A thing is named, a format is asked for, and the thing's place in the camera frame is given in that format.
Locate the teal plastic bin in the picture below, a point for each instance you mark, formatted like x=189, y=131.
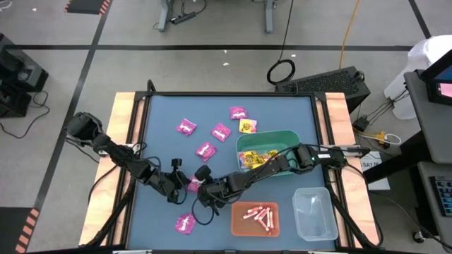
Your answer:
x=261, y=139

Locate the grey desk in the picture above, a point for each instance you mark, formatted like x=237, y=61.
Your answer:
x=432, y=225
x=432, y=123

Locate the white paper sheet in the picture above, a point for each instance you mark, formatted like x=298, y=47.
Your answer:
x=381, y=184

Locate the white machine cover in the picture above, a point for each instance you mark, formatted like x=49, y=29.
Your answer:
x=420, y=60

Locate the grey desk leg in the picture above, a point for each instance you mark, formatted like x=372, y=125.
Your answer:
x=269, y=16
x=164, y=14

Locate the hazard-striped black floor mat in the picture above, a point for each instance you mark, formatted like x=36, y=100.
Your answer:
x=14, y=233
x=86, y=5

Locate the black keyboard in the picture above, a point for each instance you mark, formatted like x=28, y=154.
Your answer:
x=443, y=195

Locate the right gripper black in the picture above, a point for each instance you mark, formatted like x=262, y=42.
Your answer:
x=219, y=190

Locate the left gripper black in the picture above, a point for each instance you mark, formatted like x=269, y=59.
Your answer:
x=173, y=183

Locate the blue table mat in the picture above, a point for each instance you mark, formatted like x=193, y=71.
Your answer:
x=159, y=106

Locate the black equipment stack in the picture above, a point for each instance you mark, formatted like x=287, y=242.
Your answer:
x=19, y=75

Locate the clear plastic bin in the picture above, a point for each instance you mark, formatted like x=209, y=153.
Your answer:
x=314, y=215

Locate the black table frame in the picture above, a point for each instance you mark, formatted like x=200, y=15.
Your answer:
x=226, y=94

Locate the purple Skittles pack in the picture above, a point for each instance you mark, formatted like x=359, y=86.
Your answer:
x=185, y=223
x=186, y=127
x=193, y=187
x=206, y=151
x=221, y=132
x=238, y=113

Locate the black perforated computer case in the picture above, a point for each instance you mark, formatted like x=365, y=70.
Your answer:
x=318, y=83

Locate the black curved corner bracket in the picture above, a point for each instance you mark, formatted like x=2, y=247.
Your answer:
x=151, y=86

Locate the Smarties candy roll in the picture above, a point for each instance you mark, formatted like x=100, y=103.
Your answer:
x=254, y=209
x=260, y=214
x=263, y=225
x=249, y=215
x=271, y=220
x=267, y=216

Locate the black monitor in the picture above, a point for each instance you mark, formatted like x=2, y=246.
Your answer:
x=438, y=77

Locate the yellow plug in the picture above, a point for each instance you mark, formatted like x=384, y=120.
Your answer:
x=380, y=135

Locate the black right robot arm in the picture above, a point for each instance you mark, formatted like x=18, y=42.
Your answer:
x=268, y=166

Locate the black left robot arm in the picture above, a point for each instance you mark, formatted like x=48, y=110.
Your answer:
x=116, y=153

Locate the orange translucent plastic bin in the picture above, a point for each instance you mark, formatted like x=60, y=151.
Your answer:
x=240, y=229

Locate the black power adapter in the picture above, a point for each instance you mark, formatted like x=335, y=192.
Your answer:
x=361, y=124

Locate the black desk support beam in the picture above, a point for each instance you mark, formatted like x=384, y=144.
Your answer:
x=399, y=155

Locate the black power strip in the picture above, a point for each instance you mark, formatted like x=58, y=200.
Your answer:
x=183, y=17

